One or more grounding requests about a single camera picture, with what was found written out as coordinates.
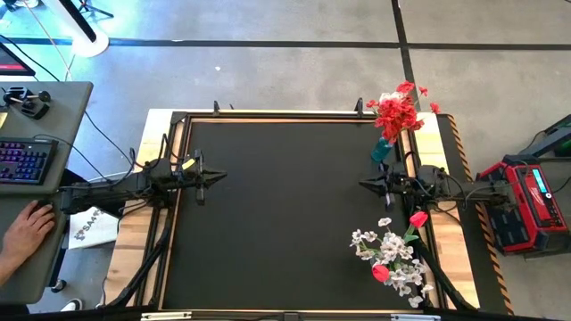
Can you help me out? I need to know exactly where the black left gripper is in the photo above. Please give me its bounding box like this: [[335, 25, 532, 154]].
[[178, 150, 228, 206]]

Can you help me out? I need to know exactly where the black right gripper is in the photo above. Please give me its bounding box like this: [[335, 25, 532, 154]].
[[359, 162, 418, 211]]

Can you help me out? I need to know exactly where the red artificial tulip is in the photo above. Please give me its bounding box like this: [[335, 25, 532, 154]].
[[371, 263, 392, 284], [402, 210, 429, 245]]

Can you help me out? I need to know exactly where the white blossom flower bunch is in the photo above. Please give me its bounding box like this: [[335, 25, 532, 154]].
[[383, 260, 434, 309], [350, 217, 416, 268]]

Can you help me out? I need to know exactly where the red blossom flower bunch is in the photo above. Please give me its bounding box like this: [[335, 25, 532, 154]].
[[366, 100, 425, 144], [394, 79, 442, 117]]

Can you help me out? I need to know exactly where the person's forearm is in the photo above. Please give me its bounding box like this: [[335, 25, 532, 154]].
[[0, 256, 23, 286]]

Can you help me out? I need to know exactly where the blue textured glass vase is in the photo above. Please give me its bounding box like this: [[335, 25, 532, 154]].
[[370, 136, 396, 162]]

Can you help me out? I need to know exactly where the black hazard-striped floor cover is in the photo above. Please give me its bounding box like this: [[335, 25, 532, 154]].
[[436, 113, 514, 316]]

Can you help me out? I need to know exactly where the white printed bag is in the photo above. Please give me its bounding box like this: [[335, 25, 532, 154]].
[[67, 205, 120, 250]]

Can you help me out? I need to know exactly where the grey side desk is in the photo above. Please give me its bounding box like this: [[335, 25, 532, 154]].
[[0, 80, 95, 304]]

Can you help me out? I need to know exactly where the red black power station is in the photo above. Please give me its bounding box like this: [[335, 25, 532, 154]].
[[476, 153, 571, 258]]

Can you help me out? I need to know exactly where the white round stand base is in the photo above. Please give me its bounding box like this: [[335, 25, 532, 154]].
[[42, 0, 111, 58]]

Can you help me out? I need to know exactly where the black backlit keyboard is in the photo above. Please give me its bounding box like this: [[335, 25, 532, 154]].
[[0, 136, 60, 186]]

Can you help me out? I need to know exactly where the black green device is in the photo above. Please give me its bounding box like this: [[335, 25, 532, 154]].
[[519, 113, 571, 160]]

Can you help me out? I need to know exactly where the person's hand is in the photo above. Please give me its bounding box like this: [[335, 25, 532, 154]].
[[2, 200, 57, 264]]

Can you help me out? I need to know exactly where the black tripod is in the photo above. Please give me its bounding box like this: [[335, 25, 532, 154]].
[[78, 0, 115, 19]]

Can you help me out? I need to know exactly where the black laptop screen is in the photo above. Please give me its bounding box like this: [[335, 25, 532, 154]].
[[0, 42, 37, 78]]

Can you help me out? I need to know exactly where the black diagonal frame strut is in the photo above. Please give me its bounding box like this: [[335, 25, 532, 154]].
[[106, 222, 173, 309], [414, 240, 476, 311]]

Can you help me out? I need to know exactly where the black desk clamp mount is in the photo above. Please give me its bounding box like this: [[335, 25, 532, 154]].
[[2, 86, 53, 120]]

